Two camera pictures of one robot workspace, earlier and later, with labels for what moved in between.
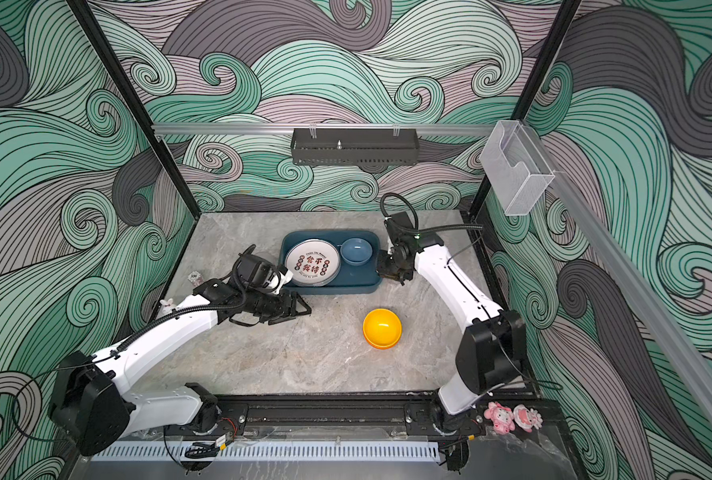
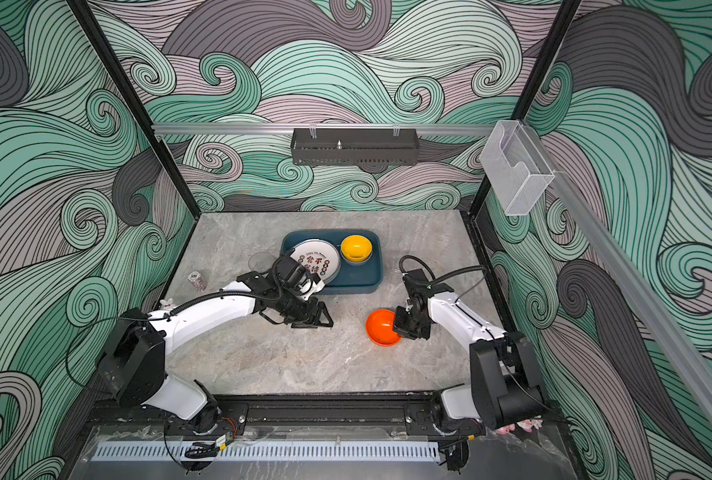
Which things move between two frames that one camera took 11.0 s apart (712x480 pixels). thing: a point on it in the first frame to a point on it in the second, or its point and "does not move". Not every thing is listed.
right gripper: x=383 y=270 to x=400 y=327
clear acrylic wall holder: x=518 y=166 does not move
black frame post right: x=563 y=17 does not move
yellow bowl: x=382 y=328 to x=356 y=248
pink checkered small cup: x=195 y=278 does not move
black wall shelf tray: x=355 y=146 does not move
